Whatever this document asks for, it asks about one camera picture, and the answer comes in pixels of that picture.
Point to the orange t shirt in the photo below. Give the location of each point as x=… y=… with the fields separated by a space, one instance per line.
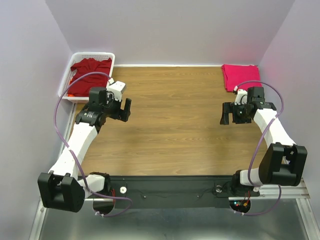
x=70 y=82

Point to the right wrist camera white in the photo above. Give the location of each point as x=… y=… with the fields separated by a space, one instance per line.
x=241 y=96

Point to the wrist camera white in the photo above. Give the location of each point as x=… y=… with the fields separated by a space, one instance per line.
x=117 y=88
x=241 y=96

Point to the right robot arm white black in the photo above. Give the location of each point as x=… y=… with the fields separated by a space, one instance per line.
x=284 y=161

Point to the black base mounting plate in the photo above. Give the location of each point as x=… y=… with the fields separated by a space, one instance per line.
x=184 y=191

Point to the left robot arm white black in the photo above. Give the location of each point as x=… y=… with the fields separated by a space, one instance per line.
x=65 y=187

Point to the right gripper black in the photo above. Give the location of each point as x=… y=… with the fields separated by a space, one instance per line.
x=230 y=107

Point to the aluminium frame rail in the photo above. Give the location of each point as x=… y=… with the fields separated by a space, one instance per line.
x=287 y=192

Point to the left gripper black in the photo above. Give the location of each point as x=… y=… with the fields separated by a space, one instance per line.
x=122 y=114

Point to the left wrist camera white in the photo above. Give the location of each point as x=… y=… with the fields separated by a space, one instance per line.
x=117 y=88

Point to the folded pink t shirt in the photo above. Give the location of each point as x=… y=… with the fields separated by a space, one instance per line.
x=233 y=75

